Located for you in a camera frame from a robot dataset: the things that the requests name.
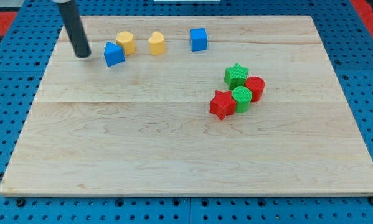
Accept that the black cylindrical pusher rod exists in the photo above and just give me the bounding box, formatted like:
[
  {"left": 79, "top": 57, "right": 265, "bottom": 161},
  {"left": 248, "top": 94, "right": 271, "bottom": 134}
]
[{"left": 55, "top": 0, "right": 91, "bottom": 58}]

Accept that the blue triangular prism block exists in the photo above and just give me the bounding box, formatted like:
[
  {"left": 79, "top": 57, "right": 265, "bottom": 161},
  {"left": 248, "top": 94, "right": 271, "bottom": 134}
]
[{"left": 104, "top": 42, "right": 126, "bottom": 67}]

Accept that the yellow hexagon block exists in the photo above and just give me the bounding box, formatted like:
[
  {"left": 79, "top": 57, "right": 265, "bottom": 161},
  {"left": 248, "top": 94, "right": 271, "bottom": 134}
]
[{"left": 115, "top": 31, "right": 136, "bottom": 55}]

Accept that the yellow heart block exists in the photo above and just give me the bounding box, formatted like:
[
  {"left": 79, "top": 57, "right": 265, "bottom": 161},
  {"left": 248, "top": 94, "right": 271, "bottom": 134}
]
[{"left": 148, "top": 31, "right": 166, "bottom": 55}]

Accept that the blue cube block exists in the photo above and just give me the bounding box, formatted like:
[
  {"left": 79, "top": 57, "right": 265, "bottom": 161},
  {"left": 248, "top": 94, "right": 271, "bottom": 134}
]
[{"left": 189, "top": 27, "right": 208, "bottom": 52}]

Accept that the light wooden board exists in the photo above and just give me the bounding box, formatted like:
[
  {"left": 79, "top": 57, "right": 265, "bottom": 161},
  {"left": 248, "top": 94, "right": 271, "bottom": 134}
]
[{"left": 0, "top": 16, "right": 373, "bottom": 197}]

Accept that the green star block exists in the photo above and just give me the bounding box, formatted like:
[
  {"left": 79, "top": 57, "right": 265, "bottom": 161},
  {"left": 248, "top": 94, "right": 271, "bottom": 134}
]
[{"left": 224, "top": 63, "right": 249, "bottom": 90}]

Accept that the red star block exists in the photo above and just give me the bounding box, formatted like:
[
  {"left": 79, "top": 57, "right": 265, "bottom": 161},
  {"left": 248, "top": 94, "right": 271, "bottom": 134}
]
[{"left": 209, "top": 90, "right": 236, "bottom": 120}]

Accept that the green cylinder block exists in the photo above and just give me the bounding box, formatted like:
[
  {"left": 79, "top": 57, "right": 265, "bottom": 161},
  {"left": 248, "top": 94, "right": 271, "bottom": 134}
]
[{"left": 232, "top": 86, "right": 252, "bottom": 113}]

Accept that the red cylinder block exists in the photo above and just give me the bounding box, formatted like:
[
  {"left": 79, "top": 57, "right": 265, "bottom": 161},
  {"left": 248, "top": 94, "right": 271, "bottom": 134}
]
[{"left": 245, "top": 76, "right": 265, "bottom": 102}]

